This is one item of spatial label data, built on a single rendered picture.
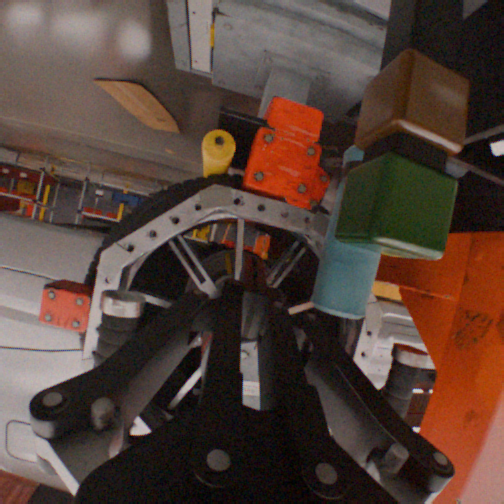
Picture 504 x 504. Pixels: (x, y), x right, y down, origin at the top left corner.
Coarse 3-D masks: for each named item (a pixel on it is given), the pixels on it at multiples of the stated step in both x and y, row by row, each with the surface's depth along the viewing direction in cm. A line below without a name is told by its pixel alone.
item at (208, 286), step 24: (216, 216) 57; (240, 240) 60; (288, 240) 70; (144, 264) 59; (240, 264) 61; (288, 264) 63; (312, 264) 70; (144, 288) 76; (216, 288) 60; (312, 288) 79; (144, 312) 78; (312, 312) 80; (336, 336) 65; (168, 384) 69; (192, 384) 60; (168, 408) 60
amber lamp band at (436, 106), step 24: (384, 72) 12; (408, 72) 11; (432, 72) 11; (456, 72) 11; (384, 96) 12; (408, 96) 11; (432, 96) 11; (456, 96) 11; (360, 120) 14; (384, 120) 12; (408, 120) 11; (432, 120) 11; (456, 120) 11; (360, 144) 14; (432, 144) 12; (456, 144) 11
